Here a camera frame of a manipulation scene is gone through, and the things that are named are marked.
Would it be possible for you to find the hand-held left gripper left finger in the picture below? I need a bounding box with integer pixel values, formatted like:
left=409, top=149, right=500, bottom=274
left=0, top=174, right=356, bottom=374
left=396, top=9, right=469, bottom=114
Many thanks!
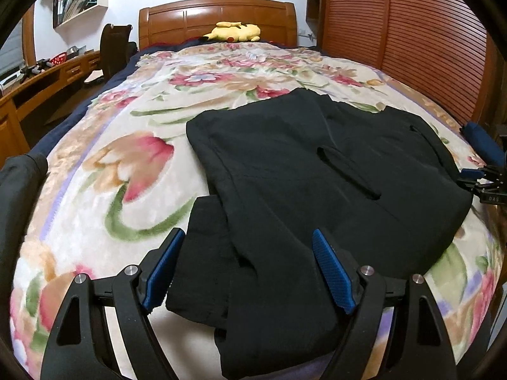
left=40, top=227, right=186, bottom=380

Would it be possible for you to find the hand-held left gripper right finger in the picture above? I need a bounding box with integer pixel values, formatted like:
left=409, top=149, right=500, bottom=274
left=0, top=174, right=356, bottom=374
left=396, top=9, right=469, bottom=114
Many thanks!
left=312, top=228, right=458, bottom=380

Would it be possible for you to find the black coat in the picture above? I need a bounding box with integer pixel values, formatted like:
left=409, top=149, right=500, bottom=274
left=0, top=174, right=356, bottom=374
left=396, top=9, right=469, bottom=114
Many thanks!
left=165, top=87, right=474, bottom=380

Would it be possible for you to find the floral blanket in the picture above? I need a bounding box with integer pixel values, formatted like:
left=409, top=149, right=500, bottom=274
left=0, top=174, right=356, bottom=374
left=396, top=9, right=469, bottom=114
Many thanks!
left=10, top=41, right=500, bottom=380

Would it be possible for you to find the wooden louvered wardrobe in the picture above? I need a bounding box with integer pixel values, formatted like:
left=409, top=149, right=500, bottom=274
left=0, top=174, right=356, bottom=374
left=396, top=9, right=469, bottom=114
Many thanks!
left=307, top=0, right=500, bottom=128

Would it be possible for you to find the dark grey cloth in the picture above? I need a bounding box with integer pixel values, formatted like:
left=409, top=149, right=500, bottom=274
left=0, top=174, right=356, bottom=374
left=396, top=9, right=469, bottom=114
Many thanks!
left=0, top=154, right=49, bottom=286

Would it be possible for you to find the navy bed sheet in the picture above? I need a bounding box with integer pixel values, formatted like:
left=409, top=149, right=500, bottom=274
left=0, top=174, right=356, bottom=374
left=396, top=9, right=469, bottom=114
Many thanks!
left=29, top=45, right=144, bottom=155

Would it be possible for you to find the wooden desk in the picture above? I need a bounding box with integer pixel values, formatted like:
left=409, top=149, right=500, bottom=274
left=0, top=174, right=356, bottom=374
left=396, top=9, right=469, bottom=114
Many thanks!
left=0, top=49, right=102, bottom=167

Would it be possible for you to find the dark chair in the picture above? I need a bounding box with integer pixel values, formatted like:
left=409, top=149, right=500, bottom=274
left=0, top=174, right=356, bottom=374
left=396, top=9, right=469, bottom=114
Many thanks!
left=99, top=24, right=138, bottom=80

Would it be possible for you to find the black tripod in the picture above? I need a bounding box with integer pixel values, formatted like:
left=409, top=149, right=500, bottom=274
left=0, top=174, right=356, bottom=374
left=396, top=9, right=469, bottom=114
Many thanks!
left=20, top=59, right=55, bottom=84

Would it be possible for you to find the yellow plush toy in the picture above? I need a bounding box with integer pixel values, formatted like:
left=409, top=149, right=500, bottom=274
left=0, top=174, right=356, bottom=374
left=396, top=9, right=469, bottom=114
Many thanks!
left=198, top=21, right=262, bottom=43

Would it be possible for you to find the wooden headboard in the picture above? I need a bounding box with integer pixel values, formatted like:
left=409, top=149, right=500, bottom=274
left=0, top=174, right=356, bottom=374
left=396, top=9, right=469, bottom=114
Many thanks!
left=138, top=0, right=298, bottom=51

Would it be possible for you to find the grey window blind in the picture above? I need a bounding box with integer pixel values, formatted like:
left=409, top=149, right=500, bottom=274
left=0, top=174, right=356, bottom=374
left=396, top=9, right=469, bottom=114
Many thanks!
left=0, top=28, right=25, bottom=80

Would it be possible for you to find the wooden window frame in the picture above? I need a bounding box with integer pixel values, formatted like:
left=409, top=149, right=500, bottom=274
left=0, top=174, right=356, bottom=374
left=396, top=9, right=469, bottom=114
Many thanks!
left=22, top=6, right=37, bottom=68

